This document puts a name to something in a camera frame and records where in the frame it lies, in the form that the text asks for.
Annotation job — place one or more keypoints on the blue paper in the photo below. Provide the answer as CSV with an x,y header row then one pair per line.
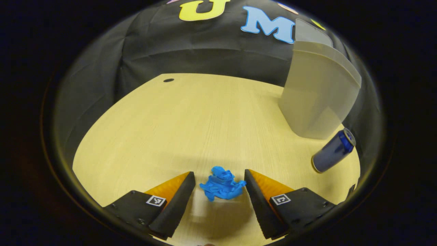
x,y
222,186

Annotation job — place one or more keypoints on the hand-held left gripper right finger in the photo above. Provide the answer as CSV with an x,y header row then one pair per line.
x,y
259,203

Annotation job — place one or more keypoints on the black backdrop cloth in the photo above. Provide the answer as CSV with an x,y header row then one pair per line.
x,y
205,51

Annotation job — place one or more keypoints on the blue pop can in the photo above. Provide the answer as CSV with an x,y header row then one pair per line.
x,y
331,152

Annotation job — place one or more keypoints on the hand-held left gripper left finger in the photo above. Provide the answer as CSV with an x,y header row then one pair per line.
x,y
175,203

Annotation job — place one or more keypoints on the white desktop garbage bin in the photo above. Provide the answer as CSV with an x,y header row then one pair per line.
x,y
317,95

